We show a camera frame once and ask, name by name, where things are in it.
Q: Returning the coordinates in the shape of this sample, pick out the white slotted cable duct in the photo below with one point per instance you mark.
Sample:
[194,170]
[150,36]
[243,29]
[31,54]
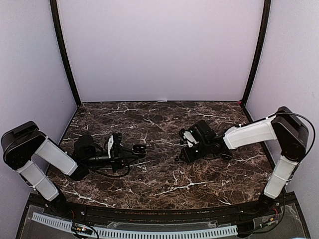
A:
[117,230]

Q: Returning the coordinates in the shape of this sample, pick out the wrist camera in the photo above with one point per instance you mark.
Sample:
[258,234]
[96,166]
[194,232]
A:
[187,136]
[113,145]

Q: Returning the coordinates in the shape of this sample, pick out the black closed charging case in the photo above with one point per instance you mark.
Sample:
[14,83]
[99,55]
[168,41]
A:
[227,157]

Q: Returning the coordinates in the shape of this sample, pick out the right black frame post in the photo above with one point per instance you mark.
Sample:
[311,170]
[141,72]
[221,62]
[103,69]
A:
[258,52]

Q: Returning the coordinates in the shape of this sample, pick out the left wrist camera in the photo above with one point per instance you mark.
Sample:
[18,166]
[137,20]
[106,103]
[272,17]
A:
[113,145]

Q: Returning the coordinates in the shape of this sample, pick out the black charging case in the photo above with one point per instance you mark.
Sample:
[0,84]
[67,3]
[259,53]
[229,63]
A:
[227,157]
[139,150]

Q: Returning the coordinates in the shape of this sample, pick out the black frame post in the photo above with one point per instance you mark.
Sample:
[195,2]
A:
[63,51]
[258,52]

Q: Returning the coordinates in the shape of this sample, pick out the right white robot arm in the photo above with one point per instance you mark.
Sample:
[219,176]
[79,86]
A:
[284,126]

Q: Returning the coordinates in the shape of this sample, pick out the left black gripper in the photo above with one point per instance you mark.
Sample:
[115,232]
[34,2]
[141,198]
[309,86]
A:
[118,161]

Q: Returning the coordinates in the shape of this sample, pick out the left black frame post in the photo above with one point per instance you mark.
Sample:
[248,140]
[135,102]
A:
[63,51]

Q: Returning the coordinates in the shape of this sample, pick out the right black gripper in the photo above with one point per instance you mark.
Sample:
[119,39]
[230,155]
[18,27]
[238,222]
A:
[189,158]

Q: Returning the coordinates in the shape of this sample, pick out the black front rail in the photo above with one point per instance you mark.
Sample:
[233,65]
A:
[97,214]

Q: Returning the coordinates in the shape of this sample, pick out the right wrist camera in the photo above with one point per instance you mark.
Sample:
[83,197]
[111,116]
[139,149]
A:
[187,136]

